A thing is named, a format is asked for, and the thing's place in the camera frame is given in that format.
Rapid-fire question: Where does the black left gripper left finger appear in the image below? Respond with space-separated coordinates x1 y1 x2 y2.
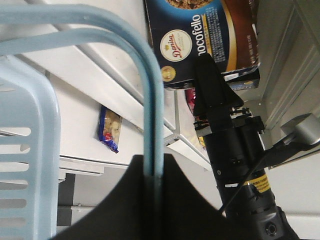
54 155 153 240

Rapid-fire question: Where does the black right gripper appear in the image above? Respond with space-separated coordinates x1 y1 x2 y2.
193 53 265 193

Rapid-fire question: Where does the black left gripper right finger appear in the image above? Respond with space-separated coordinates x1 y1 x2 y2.
162 153 228 240

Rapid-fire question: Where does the dark blue cookie box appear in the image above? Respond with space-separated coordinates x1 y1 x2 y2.
144 0 260 89

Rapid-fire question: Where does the light blue plastic basket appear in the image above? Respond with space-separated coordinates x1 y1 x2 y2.
0 4 164 240

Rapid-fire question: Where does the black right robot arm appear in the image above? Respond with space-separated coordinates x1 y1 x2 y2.
193 53 298 240

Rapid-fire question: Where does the blue snack packet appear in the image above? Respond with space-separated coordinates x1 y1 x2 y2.
97 105 123 154

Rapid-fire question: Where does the white store shelving unit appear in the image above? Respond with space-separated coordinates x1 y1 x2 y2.
0 0 320 240

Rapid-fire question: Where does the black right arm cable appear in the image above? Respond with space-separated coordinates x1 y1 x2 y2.
218 147 276 216

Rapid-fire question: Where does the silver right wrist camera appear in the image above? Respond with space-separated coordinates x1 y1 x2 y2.
280 113 320 146

